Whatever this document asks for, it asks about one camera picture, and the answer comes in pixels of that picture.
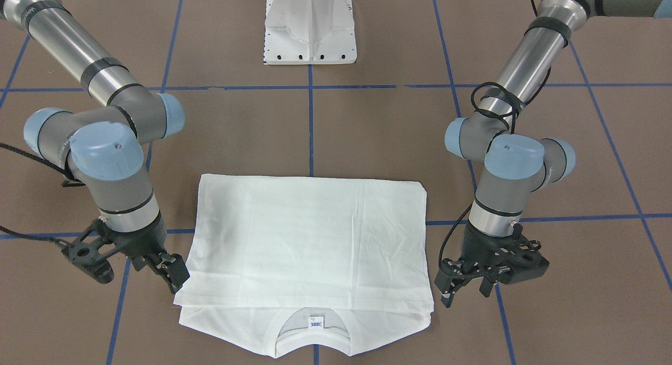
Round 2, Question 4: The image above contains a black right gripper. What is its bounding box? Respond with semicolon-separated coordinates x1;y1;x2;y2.
61;214;190;294

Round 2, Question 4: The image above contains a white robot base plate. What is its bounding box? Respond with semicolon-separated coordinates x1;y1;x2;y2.
262;0;358;65

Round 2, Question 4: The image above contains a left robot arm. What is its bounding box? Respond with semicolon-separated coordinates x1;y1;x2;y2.
434;0;670;307

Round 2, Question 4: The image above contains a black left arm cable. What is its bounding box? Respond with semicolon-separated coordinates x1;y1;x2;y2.
438;0;552;274

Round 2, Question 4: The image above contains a white long-sleeve printed shirt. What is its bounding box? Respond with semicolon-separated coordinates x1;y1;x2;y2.
174;174;434;358

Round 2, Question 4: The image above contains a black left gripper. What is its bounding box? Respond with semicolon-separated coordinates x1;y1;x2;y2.
434;222;550;308

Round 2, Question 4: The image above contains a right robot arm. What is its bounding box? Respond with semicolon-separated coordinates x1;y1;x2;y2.
2;0;190;294

